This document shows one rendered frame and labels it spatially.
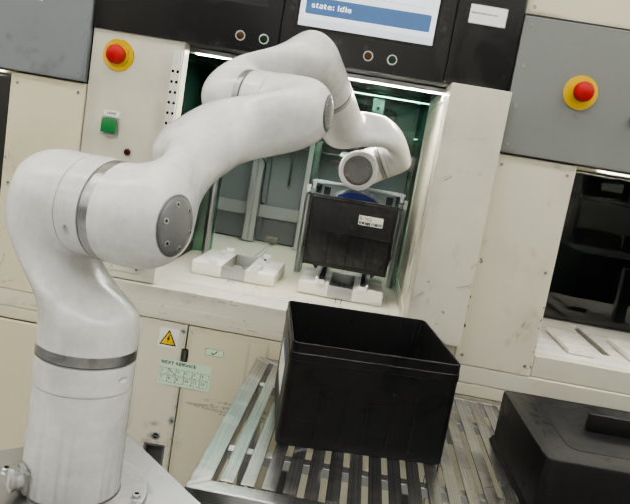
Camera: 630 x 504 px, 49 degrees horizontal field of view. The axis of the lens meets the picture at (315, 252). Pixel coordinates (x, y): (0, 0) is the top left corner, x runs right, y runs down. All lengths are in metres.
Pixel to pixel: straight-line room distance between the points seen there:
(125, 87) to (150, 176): 0.81
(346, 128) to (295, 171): 1.06
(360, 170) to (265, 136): 0.47
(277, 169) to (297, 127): 1.36
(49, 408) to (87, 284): 0.15
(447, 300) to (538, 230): 0.24
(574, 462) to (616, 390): 0.59
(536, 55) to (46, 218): 1.04
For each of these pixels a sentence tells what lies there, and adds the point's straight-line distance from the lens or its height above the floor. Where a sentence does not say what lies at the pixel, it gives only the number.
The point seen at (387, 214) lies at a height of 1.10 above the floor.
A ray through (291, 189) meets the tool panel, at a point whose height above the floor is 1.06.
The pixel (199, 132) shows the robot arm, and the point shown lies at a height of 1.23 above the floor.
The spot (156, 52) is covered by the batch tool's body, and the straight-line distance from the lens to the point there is 1.58.
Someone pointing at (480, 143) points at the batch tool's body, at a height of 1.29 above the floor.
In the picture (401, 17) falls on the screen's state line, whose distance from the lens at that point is 1.51.
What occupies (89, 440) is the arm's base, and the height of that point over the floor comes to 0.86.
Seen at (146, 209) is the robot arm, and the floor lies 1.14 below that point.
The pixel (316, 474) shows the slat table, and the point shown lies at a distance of 1.09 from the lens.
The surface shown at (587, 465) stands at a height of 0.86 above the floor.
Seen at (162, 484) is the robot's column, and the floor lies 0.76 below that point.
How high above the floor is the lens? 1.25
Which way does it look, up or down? 9 degrees down
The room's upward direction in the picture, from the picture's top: 10 degrees clockwise
